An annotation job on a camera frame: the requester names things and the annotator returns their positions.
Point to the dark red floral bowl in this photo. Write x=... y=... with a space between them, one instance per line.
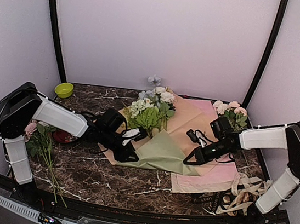
x=63 y=137

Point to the white rose stem bunch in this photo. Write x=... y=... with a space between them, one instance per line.
x=164 y=100

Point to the cream ribbon pile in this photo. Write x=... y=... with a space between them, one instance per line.
x=243 y=193

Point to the pink white rose bunch right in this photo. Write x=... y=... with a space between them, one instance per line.
x=237 y=115

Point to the black vertical frame post right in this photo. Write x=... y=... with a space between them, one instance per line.
x=267 y=52

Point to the peach green wrapping paper sheet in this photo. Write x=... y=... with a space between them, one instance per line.
x=167 y=149

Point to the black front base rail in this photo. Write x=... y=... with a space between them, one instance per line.
x=102 y=202

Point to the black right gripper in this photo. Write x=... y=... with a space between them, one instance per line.
x=201 y=156

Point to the pink rose stem bunch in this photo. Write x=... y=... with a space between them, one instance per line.
x=39 y=142

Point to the black vertical frame post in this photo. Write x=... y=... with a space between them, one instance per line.
x=56 y=40
x=267 y=52

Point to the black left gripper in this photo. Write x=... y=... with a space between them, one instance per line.
x=122 y=156

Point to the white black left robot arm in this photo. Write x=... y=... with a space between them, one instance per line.
x=23 y=108

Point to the lime green plastic bowl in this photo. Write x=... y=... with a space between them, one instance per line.
x=64 y=90

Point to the green hydrangea leaf bunch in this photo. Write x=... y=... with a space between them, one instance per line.
x=146 y=114

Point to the black vertical frame post left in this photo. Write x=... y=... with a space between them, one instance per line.
x=56 y=40

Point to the pink wrapping paper sheet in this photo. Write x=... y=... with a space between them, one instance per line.
x=213 y=176

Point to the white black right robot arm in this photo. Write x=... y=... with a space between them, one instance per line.
x=282 y=140

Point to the blue flower stem bunch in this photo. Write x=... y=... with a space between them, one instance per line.
x=151 y=87

